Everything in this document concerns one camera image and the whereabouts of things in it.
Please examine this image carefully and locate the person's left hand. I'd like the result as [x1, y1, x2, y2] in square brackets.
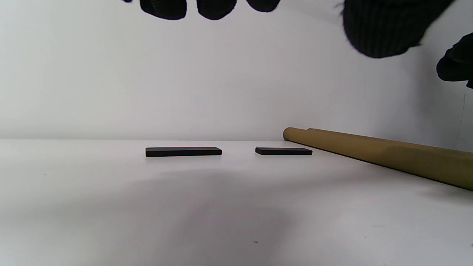
[122, 0, 456, 59]

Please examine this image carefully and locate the brown cardboard mailing tube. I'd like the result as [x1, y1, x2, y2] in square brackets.
[307, 128, 473, 153]
[283, 127, 473, 191]

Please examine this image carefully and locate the black rectangular paperweight bar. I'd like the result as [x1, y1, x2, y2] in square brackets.
[145, 147, 222, 158]
[255, 147, 313, 156]

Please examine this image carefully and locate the person's right hand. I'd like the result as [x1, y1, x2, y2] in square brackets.
[436, 33, 473, 89]

